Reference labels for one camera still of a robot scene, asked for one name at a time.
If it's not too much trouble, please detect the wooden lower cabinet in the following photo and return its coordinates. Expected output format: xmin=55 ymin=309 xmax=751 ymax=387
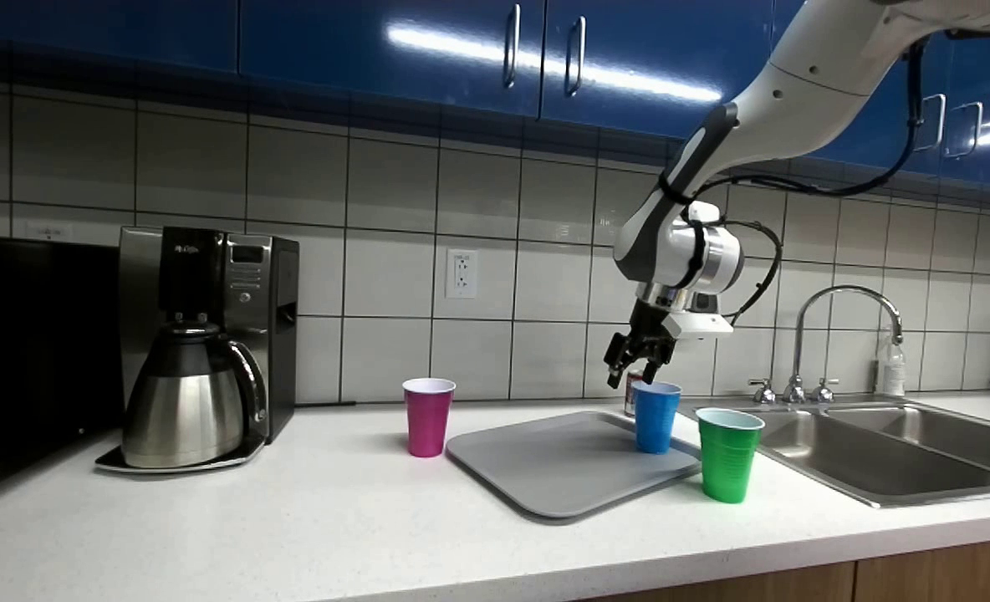
xmin=576 ymin=531 xmax=990 ymax=602

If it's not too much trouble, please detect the pink plastic cup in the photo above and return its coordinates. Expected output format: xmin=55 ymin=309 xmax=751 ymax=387
xmin=402 ymin=376 xmax=460 ymax=461

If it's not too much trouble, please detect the silver cabinet handle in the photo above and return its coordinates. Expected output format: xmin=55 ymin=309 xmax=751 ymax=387
xmin=499 ymin=0 xmax=525 ymax=95
xmin=562 ymin=15 xmax=591 ymax=100
xmin=954 ymin=98 xmax=987 ymax=164
xmin=917 ymin=90 xmax=949 ymax=158

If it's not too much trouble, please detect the blue plastic cup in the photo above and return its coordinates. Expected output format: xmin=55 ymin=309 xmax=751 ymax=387
xmin=629 ymin=381 xmax=685 ymax=454

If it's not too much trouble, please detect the chrome gooseneck faucet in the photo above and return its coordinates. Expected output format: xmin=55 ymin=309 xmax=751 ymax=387
xmin=787 ymin=282 xmax=911 ymax=406

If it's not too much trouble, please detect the black steel coffee maker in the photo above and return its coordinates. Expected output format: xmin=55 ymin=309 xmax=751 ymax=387
xmin=93 ymin=225 xmax=302 ymax=478

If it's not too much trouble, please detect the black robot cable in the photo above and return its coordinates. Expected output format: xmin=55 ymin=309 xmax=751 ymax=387
xmin=657 ymin=31 xmax=932 ymax=328

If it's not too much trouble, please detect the clear soap bottle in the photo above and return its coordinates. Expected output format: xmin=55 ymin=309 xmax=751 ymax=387
xmin=871 ymin=331 xmax=911 ymax=403

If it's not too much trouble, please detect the stainless steel coffee carafe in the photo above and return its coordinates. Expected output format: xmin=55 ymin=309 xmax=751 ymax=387
xmin=120 ymin=326 xmax=269 ymax=472

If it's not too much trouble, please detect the blue upper cabinet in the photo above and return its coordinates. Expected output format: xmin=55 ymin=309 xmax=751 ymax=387
xmin=0 ymin=0 xmax=990 ymax=196

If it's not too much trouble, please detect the white wall outlet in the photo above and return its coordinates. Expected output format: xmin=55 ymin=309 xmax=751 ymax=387
xmin=445 ymin=245 xmax=483 ymax=301

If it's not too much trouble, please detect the black microwave oven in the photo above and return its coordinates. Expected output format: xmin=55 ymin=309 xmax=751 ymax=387
xmin=0 ymin=231 xmax=127 ymax=508

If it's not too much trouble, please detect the stainless steel double sink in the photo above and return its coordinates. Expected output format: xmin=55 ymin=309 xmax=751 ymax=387
xmin=682 ymin=394 xmax=990 ymax=511

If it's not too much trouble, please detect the green plastic cup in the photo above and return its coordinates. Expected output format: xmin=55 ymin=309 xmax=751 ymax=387
xmin=694 ymin=406 xmax=768 ymax=506

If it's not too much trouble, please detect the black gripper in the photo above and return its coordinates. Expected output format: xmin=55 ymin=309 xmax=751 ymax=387
xmin=603 ymin=293 xmax=680 ymax=393

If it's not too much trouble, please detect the grey plastic tray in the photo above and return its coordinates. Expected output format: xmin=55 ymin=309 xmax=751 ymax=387
xmin=445 ymin=408 xmax=707 ymax=524

